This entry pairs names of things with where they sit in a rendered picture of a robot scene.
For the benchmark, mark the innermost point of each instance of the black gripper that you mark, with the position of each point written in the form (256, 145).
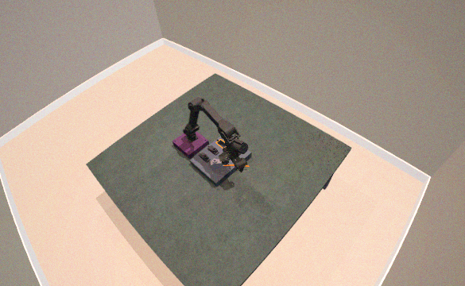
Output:
(238, 162)

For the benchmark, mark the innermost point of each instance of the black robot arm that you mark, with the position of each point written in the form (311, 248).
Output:
(225, 129)

